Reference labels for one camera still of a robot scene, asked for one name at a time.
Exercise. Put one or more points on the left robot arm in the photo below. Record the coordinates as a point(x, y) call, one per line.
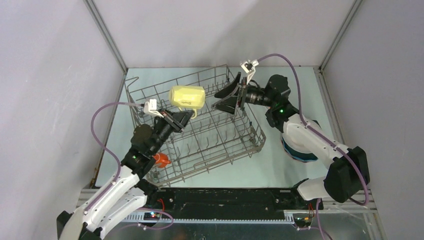
point(127, 190)

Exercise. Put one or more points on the yellow mug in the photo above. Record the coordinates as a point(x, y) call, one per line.
point(188, 97)

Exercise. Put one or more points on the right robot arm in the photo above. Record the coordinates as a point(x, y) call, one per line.
point(302, 139)

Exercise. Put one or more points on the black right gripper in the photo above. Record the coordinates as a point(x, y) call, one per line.
point(228, 104)

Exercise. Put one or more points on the blue dotted plate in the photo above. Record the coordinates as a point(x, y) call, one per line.
point(297, 155)

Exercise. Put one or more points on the white plate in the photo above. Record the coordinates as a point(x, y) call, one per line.
point(284, 136)

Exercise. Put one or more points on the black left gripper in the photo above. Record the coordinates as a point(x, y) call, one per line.
point(177, 120)

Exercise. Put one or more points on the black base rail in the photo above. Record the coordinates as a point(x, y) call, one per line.
point(234, 204)

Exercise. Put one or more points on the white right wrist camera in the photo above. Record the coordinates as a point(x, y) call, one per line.
point(249, 67)

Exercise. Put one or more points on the small orange cup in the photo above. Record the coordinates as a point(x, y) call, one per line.
point(161, 160)

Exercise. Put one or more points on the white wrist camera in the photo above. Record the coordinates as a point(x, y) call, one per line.
point(150, 108)
point(249, 67)

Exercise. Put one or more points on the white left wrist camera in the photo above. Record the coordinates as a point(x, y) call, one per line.
point(150, 108)

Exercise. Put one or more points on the grey wire dish rack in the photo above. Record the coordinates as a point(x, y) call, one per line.
point(212, 139)

